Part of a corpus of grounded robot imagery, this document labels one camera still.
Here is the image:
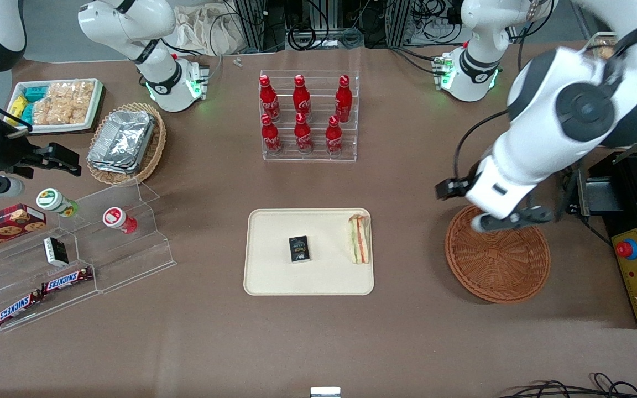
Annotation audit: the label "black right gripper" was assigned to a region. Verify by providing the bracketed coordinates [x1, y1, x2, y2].
[0, 132, 82, 179]

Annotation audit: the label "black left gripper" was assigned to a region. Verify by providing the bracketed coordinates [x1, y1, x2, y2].
[435, 175, 481, 201]

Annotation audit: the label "triangular sandwich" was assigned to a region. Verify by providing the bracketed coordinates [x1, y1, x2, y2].
[347, 214, 372, 265]

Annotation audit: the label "white rectangular snack tray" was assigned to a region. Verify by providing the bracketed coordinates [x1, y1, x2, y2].
[6, 78, 104, 135]

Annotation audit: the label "round brown wicker basket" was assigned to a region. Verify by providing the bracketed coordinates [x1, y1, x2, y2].
[444, 203, 552, 304]

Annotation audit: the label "light oval wicker basket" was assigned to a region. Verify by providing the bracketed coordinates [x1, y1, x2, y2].
[86, 102, 168, 186]

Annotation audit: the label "beige plastic tray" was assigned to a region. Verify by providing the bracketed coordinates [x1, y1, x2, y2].
[243, 208, 375, 296]

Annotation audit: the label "green-lidded drink cup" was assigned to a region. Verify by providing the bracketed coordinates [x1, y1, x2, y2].
[36, 188, 79, 218]

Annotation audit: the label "bagged rice crackers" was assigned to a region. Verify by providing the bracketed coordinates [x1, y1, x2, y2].
[32, 81, 96, 126]

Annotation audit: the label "stacked aluminium foil containers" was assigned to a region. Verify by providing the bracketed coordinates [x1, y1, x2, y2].
[87, 109, 156, 175]

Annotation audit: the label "yellow snack packet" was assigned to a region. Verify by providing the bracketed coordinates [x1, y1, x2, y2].
[7, 94, 29, 120]

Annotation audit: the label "teal snack packet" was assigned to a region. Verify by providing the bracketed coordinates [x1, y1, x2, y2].
[20, 85, 49, 125]

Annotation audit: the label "red-lidded drink cup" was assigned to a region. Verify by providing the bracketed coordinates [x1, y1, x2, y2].
[102, 207, 138, 234]

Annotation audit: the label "red cookie box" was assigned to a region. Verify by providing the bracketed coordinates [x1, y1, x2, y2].
[0, 204, 48, 256]

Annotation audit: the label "small black white box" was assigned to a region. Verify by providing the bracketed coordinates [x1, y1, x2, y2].
[43, 237, 69, 268]

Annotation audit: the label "clear acrylic step display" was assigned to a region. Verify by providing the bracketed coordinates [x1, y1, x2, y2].
[0, 179, 177, 333]

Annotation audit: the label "snickers chocolate bar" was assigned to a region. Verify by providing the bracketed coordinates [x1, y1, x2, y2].
[40, 267, 94, 294]
[0, 291, 44, 326]

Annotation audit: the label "red cola bottle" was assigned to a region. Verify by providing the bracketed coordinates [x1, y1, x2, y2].
[260, 113, 283, 156]
[325, 114, 344, 156]
[259, 75, 281, 123]
[334, 74, 354, 124]
[294, 112, 314, 155]
[293, 74, 312, 123]

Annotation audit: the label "clear acrylic bottle rack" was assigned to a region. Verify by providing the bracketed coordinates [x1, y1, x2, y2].
[259, 70, 359, 163]

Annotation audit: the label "small black snack packet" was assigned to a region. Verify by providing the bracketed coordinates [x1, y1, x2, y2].
[288, 235, 311, 263]

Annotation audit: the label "black equipment stand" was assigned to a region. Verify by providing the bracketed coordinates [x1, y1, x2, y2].
[564, 148, 637, 330]

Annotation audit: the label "beige cloth bag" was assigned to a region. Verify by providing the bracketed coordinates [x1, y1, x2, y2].
[174, 4, 254, 56]

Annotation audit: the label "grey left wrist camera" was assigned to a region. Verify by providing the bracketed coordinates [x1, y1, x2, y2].
[472, 205, 554, 233]

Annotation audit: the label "aluminium frame rack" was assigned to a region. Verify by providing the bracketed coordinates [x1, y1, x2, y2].
[386, 0, 414, 48]
[232, 0, 287, 53]

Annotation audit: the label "wire basket of bread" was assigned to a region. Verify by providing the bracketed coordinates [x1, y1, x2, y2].
[586, 32, 621, 60]

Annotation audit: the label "coiled black cable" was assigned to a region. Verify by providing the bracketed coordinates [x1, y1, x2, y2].
[288, 23, 326, 51]

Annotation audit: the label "black floor cables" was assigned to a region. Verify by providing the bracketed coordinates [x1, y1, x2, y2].
[494, 372, 637, 398]

